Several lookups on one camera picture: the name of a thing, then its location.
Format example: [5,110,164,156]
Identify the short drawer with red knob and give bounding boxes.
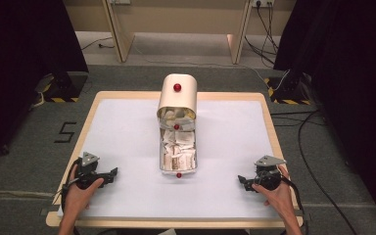
[157,107,198,132]

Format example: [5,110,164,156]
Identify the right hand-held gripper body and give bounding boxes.
[253,155,288,192]

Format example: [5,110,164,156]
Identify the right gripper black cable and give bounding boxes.
[279,175,308,235]

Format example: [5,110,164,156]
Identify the wooden desk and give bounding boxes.
[101,0,255,66]

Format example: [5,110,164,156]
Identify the pile of crumpled paper packets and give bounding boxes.
[160,108,196,126]

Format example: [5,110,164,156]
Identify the person's right hand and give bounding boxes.
[251,164,297,217]

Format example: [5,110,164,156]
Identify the black cables from socket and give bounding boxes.
[244,2,280,66]

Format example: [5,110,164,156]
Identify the black floor cables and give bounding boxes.
[269,110,358,235]

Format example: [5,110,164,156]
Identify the box with papers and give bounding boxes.
[158,127,199,179]

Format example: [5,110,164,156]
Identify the wooden table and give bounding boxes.
[45,90,305,229]

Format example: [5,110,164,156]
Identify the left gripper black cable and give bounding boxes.
[60,158,83,214]

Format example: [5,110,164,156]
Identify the pile of white paper packets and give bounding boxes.
[161,129,197,171]

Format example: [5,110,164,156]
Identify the stand base with striped tape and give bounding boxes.
[263,75,312,106]
[33,70,90,104]

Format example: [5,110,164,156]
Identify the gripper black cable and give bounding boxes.
[60,158,83,214]
[279,175,308,235]

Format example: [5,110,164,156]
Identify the closed drawer with red knob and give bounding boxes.
[162,75,197,109]

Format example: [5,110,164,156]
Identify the person's left hand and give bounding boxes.
[65,164,106,213]

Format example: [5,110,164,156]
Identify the white table mat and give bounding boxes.
[57,98,281,219]

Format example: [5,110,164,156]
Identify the black curtain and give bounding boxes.
[272,0,376,226]
[0,0,90,168]

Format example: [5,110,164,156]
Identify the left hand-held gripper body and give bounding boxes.
[74,151,108,191]

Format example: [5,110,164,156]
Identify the grey floor cable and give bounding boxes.
[80,35,116,51]

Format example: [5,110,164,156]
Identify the beige box lid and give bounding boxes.
[156,73,199,122]

